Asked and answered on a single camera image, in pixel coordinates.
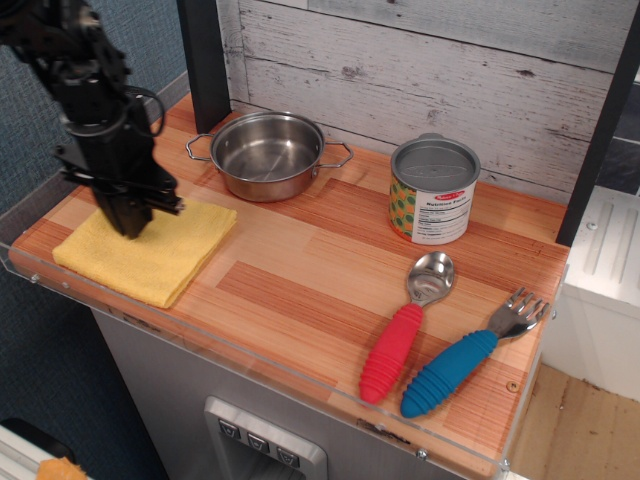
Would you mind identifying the stainless steel pot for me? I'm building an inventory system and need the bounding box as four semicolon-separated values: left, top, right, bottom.
185;111;354;203

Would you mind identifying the black left frame post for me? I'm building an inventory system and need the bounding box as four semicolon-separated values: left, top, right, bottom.
177;0;231;133

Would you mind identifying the black right frame post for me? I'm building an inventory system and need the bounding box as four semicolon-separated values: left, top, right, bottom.
556;7;639;247

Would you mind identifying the red handled spoon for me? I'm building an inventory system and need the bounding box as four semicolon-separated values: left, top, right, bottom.
359;251;455;404

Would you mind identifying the toy food can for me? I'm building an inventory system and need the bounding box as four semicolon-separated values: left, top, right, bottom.
388;133;481;245

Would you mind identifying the blue handled fork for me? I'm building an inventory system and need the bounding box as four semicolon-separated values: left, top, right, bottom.
400;288;551;419

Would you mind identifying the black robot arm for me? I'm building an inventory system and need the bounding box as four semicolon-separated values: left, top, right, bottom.
1;1;183;239

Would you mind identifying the yellow cloth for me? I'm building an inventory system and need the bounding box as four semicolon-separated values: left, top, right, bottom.
52;200;237;309

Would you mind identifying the black frame post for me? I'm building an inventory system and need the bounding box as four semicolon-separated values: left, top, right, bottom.
556;7;639;247
177;0;231;133

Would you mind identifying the white toy cabinet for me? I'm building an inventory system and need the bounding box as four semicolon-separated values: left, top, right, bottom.
541;186;639;400

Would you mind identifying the grey toy fridge cabinet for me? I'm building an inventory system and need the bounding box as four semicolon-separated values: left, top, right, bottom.
94;311;456;479

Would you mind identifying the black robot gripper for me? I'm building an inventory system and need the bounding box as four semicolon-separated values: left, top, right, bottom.
53;124;183;239

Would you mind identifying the clear acrylic guard rail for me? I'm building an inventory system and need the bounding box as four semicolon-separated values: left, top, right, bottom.
12;99;518;479

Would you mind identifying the orange cloth at corner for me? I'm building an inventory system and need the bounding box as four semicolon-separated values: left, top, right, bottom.
36;457;89;480

